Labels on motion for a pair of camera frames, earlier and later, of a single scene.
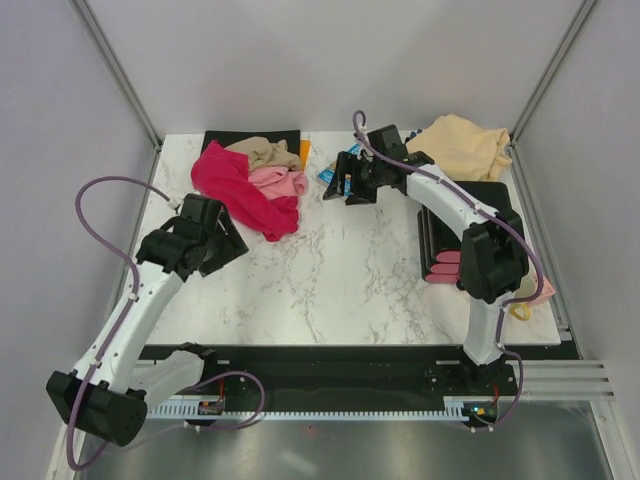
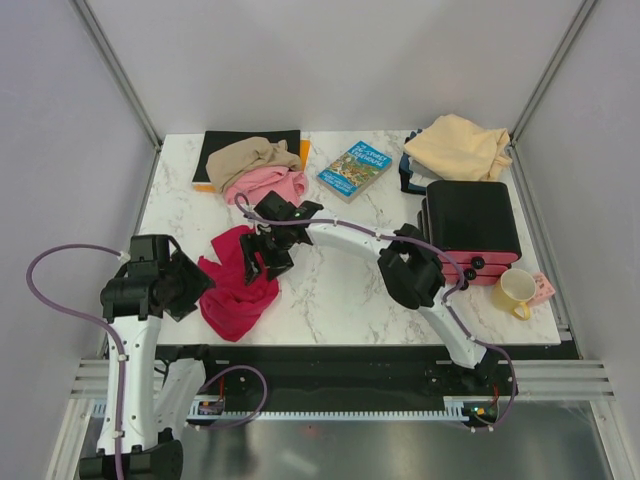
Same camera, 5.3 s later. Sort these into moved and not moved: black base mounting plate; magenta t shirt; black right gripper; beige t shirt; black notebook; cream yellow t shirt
Moved: black right gripper; magenta t shirt
Not moved: black base mounting plate; black notebook; cream yellow t shirt; beige t shirt
